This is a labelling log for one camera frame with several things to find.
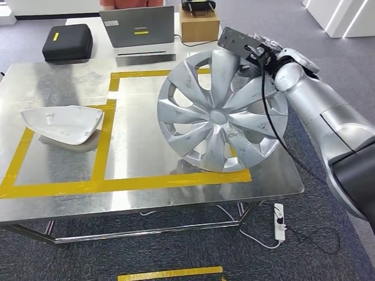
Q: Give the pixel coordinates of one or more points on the white display plinth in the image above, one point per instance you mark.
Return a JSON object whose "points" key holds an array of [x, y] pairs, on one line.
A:
{"points": [[336, 19]]}

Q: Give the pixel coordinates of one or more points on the grey plastic wheel hubcap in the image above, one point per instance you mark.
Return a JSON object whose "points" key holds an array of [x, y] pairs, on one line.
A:
{"points": [[219, 116]]}

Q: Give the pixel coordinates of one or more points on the white car mirror cover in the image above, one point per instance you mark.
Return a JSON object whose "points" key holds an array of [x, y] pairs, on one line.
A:
{"points": [[61, 122]]}

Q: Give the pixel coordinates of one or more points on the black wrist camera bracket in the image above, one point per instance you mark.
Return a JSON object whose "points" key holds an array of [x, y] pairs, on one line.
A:
{"points": [[258, 58]]}

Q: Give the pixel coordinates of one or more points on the person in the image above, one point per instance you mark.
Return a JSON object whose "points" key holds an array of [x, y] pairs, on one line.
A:
{"points": [[131, 3]]}

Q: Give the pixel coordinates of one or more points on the brown cardboard box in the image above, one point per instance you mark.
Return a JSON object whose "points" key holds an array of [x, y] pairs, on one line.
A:
{"points": [[199, 29]]}

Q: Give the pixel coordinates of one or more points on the steel workbench table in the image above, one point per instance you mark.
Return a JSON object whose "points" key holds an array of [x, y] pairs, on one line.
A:
{"points": [[141, 135]]}

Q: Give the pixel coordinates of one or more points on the dark blue carpet mat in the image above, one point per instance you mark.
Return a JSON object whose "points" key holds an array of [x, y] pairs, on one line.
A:
{"points": [[175, 254]]}

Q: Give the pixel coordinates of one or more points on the white power strip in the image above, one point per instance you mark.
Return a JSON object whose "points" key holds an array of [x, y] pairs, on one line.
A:
{"points": [[280, 229]]}

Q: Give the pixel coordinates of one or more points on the black zip case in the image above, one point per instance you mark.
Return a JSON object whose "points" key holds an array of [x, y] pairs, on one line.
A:
{"points": [[67, 42]]}

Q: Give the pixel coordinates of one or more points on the black handheld controller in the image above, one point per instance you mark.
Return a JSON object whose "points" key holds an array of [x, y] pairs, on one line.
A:
{"points": [[199, 4]]}

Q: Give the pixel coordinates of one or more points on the white table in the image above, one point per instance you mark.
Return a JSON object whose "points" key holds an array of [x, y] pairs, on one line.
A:
{"points": [[98, 50]]}

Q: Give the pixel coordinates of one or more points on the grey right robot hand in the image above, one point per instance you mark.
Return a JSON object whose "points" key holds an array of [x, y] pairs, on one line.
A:
{"points": [[302, 60]]}

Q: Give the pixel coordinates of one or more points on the grey laptop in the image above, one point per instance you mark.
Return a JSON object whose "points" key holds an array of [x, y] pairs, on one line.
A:
{"points": [[137, 27]]}

